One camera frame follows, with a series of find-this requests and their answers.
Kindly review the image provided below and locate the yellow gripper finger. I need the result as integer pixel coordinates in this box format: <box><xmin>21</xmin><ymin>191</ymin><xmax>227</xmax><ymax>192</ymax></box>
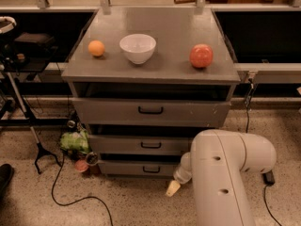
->
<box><xmin>166</xmin><ymin>180</ymin><xmax>181</xmax><ymax>197</ymax></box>

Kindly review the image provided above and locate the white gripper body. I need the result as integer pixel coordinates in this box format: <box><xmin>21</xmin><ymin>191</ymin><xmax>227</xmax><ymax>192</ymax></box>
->
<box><xmin>173</xmin><ymin>165</ymin><xmax>192</xmax><ymax>185</ymax></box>

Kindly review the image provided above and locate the grey bottom drawer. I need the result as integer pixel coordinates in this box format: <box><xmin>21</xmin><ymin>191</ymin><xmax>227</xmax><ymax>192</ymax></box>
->
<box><xmin>98</xmin><ymin>153</ymin><xmax>181</xmax><ymax>177</ymax></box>

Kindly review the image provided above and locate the grey drawer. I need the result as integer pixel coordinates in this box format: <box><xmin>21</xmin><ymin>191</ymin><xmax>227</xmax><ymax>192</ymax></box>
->
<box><xmin>89</xmin><ymin>125</ymin><xmax>206</xmax><ymax>155</ymax></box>
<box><xmin>98</xmin><ymin>153</ymin><xmax>181</xmax><ymax>177</ymax></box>
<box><xmin>71</xmin><ymin>82</ymin><xmax>231</xmax><ymax>127</ymax></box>

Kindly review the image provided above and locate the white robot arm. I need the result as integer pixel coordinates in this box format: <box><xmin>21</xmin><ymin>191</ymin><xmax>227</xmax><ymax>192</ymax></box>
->
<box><xmin>166</xmin><ymin>129</ymin><xmax>277</xmax><ymax>226</ymax></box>

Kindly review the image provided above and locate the grey middle drawer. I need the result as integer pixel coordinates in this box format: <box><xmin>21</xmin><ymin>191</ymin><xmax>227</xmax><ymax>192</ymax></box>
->
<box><xmin>89</xmin><ymin>125</ymin><xmax>206</xmax><ymax>155</ymax></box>

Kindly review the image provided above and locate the grey drawer cabinet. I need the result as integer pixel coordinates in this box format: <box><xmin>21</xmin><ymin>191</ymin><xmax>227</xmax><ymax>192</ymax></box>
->
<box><xmin>61</xmin><ymin>6</ymin><xmax>242</xmax><ymax>179</ymax></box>

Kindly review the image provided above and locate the grey top drawer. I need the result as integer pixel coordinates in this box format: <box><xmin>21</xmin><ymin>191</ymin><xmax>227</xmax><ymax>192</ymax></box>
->
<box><xmin>71</xmin><ymin>82</ymin><xmax>231</xmax><ymax>127</ymax></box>

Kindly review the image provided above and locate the small dark can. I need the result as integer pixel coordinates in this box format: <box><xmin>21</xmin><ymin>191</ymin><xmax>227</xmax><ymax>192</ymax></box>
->
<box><xmin>85</xmin><ymin>153</ymin><xmax>101</xmax><ymax>174</ymax></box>

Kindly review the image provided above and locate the black power adapter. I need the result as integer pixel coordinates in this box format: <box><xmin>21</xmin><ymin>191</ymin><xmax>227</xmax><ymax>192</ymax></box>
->
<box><xmin>262</xmin><ymin>170</ymin><xmax>275</xmax><ymax>186</ymax></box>

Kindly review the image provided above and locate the pink round lid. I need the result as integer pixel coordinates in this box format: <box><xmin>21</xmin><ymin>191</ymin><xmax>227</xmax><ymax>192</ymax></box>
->
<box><xmin>74</xmin><ymin>159</ymin><xmax>88</xmax><ymax>173</ymax></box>

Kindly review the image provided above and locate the red apple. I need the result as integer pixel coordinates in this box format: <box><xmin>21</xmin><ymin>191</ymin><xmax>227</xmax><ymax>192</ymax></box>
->
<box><xmin>189</xmin><ymin>44</ymin><xmax>214</xmax><ymax>68</ymax></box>

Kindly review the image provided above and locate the white ceramic bowl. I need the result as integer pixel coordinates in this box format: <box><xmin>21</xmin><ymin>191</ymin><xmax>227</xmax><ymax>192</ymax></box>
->
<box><xmin>119</xmin><ymin>34</ymin><xmax>156</xmax><ymax>64</ymax></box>

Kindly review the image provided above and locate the black reacher grabber tool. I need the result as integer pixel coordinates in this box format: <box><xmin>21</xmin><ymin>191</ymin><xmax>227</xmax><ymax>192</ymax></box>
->
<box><xmin>7</xmin><ymin>73</ymin><xmax>61</xmax><ymax>174</ymax></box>

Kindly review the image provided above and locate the small orange fruit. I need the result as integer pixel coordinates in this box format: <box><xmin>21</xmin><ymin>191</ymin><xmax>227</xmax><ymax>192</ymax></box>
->
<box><xmin>88</xmin><ymin>40</ymin><xmax>105</xmax><ymax>57</ymax></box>

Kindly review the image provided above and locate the wooden stick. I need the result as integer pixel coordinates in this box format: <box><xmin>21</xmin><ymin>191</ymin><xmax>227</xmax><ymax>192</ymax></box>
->
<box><xmin>173</xmin><ymin>0</ymin><xmax>210</xmax><ymax>4</ymax></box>

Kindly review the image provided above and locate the black box on stand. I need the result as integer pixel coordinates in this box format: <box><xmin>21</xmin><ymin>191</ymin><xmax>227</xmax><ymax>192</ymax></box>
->
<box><xmin>14</xmin><ymin>33</ymin><xmax>56</xmax><ymax>58</ymax></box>

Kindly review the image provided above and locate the black power cable right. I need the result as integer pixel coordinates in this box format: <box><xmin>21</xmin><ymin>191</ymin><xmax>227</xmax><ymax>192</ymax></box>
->
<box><xmin>243</xmin><ymin>77</ymin><xmax>283</xmax><ymax>226</ymax></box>

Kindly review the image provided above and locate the black floor cable left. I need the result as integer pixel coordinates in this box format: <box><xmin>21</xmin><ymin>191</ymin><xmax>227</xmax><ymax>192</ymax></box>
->
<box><xmin>51</xmin><ymin>151</ymin><xmax>115</xmax><ymax>226</ymax></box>

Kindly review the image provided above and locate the white ring object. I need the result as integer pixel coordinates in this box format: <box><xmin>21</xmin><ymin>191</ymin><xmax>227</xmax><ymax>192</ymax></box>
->
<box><xmin>0</xmin><ymin>16</ymin><xmax>17</xmax><ymax>34</ymax></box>

